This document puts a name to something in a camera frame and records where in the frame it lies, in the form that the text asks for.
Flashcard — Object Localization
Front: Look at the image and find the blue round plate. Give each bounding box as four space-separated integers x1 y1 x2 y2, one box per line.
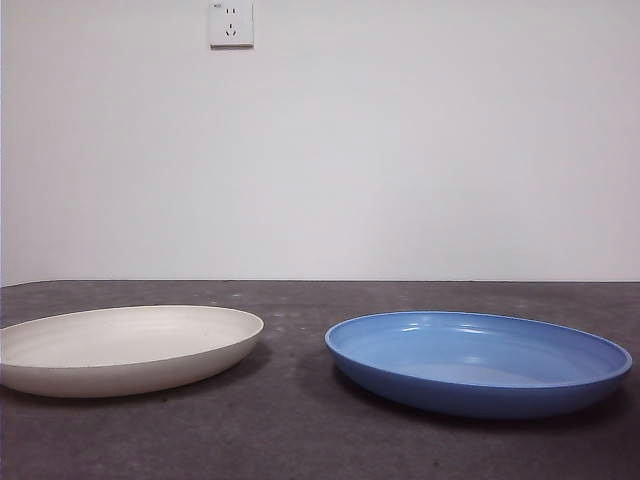
323 309 634 420

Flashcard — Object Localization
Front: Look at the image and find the white wall socket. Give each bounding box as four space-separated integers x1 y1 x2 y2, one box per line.
209 1 255 50

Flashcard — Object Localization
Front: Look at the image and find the white round plate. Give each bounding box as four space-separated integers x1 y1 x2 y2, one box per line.
0 304 265 399

